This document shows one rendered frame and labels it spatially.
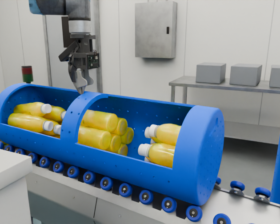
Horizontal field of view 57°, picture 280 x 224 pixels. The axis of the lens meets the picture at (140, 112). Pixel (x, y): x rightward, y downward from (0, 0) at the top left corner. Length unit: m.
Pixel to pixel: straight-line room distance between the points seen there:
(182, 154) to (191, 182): 0.07
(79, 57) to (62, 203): 0.53
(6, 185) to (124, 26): 4.06
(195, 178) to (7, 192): 0.44
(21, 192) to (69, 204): 0.34
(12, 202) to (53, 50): 4.82
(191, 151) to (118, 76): 4.04
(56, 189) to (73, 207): 0.10
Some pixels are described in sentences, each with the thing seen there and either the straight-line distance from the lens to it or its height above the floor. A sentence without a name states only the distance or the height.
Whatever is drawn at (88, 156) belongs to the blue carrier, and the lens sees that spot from 0.84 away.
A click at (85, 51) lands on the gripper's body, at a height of 1.38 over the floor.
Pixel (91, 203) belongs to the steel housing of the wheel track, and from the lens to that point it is 0.95.
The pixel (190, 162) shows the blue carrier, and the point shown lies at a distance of 0.66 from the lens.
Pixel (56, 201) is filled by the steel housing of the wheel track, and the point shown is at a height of 0.84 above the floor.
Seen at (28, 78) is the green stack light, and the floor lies 1.19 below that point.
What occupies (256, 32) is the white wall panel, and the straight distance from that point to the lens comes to 4.00.
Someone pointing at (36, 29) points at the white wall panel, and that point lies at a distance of 5.72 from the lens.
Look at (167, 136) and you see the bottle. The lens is 0.77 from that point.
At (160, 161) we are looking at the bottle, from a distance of 0.76.
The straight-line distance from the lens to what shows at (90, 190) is 0.94.
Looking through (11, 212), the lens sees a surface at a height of 1.03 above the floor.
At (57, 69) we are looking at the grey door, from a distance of 5.38.
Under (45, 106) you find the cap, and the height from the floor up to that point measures 1.16.
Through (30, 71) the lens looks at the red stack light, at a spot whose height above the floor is 1.23.
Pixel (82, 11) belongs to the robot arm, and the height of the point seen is 1.51.
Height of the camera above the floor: 1.42
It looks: 16 degrees down
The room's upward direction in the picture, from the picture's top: straight up
